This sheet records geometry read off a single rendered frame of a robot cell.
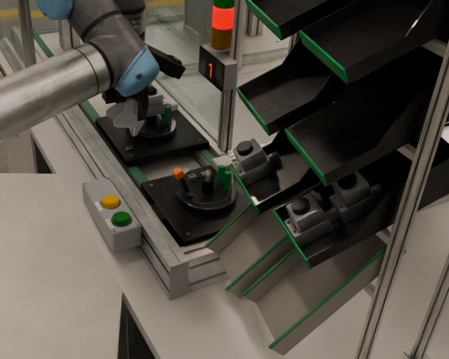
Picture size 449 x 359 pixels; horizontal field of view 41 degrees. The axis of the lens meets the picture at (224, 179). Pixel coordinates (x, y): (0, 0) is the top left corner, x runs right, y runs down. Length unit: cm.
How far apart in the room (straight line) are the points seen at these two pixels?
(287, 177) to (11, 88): 51
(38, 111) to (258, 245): 54
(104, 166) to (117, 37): 69
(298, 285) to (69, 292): 52
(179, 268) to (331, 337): 35
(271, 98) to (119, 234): 52
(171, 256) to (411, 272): 58
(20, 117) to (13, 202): 82
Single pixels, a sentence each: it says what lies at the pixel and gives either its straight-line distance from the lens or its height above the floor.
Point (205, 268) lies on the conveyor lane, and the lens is 133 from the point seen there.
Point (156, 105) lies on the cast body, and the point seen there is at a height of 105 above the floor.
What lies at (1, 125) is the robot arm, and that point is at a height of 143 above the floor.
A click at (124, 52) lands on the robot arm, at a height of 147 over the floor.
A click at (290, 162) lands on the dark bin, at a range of 112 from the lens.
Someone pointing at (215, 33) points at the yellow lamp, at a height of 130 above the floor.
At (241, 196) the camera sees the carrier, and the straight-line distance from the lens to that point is 145.
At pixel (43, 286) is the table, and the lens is 140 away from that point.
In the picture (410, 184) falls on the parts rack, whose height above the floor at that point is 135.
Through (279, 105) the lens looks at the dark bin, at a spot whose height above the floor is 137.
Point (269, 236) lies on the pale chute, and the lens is 119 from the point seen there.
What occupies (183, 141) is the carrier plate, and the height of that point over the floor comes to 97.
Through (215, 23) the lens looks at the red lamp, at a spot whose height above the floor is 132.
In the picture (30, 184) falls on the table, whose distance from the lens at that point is 170.
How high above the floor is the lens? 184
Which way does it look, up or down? 35 degrees down
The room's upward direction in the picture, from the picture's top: 5 degrees clockwise
